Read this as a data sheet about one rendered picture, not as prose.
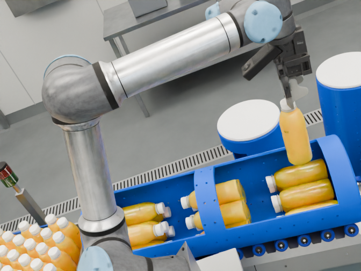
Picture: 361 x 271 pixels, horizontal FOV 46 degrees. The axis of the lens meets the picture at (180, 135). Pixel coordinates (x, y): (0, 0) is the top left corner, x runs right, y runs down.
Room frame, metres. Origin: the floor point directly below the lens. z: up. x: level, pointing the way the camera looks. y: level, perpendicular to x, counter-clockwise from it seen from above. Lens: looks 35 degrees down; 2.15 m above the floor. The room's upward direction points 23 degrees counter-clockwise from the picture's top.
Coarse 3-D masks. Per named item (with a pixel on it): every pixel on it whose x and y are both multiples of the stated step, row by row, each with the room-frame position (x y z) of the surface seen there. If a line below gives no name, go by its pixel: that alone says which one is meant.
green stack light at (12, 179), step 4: (12, 172) 1.57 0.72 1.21; (8, 176) 1.55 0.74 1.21; (12, 176) 1.56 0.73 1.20; (16, 176) 1.58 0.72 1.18; (4, 180) 1.55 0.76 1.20; (8, 180) 1.55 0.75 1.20; (12, 180) 1.55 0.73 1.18; (16, 180) 1.56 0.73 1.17; (4, 184) 1.56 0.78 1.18; (8, 184) 1.55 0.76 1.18; (12, 184) 1.55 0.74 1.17
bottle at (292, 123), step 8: (280, 112) 0.92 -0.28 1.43; (288, 112) 0.90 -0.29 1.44; (296, 112) 0.89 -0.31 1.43; (280, 120) 0.91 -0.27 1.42; (288, 120) 0.89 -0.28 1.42; (296, 120) 0.88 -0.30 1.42; (304, 120) 0.89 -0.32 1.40; (280, 128) 0.91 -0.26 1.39; (288, 128) 0.88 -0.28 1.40; (296, 128) 0.88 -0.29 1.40; (304, 128) 0.88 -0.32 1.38; (288, 136) 0.88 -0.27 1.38; (296, 136) 0.87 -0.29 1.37; (304, 136) 0.87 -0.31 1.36; (288, 144) 0.89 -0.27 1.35; (296, 144) 0.87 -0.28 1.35; (304, 144) 0.87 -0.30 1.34; (288, 152) 0.89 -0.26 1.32; (296, 152) 0.87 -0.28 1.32; (304, 152) 0.87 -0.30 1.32; (288, 160) 0.90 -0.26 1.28; (296, 160) 0.87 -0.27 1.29; (304, 160) 0.86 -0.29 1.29
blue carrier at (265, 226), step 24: (312, 144) 1.05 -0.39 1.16; (336, 144) 0.93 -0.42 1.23; (216, 168) 1.12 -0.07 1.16; (240, 168) 1.13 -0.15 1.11; (264, 168) 1.11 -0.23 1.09; (336, 168) 0.86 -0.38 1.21; (120, 192) 1.21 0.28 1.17; (144, 192) 1.21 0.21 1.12; (168, 192) 1.19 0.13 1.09; (264, 192) 1.08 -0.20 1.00; (336, 192) 0.81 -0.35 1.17; (216, 216) 0.91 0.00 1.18; (264, 216) 1.02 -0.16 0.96; (288, 216) 0.83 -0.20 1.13; (312, 216) 0.81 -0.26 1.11; (336, 216) 0.80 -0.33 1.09; (360, 216) 0.78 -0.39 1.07; (168, 240) 1.09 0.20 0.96; (192, 240) 0.90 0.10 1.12; (216, 240) 0.88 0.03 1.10; (240, 240) 0.87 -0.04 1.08; (264, 240) 0.86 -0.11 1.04
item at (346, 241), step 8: (336, 240) 0.83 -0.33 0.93; (344, 240) 0.82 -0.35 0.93; (352, 240) 0.81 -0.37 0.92; (360, 240) 0.81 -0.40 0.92; (288, 248) 0.87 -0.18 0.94; (296, 248) 0.86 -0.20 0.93; (304, 248) 0.85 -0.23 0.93; (312, 248) 0.85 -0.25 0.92; (320, 248) 0.84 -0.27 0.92; (328, 248) 0.83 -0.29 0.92; (256, 256) 0.90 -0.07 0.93; (264, 256) 0.89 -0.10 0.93; (272, 256) 0.88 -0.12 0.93; (280, 256) 0.87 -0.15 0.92; (288, 256) 0.86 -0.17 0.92; (248, 264) 0.89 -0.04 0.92; (256, 264) 0.88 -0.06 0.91
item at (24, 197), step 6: (24, 192) 1.57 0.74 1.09; (18, 198) 1.56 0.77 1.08; (24, 198) 1.56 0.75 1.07; (30, 198) 1.58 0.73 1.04; (24, 204) 1.56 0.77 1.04; (30, 204) 1.56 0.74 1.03; (36, 204) 1.58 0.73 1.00; (30, 210) 1.56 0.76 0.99; (36, 210) 1.56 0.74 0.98; (36, 216) 1.56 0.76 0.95; (42, 216) 1.57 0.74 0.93; (42, 222) 1.56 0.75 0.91
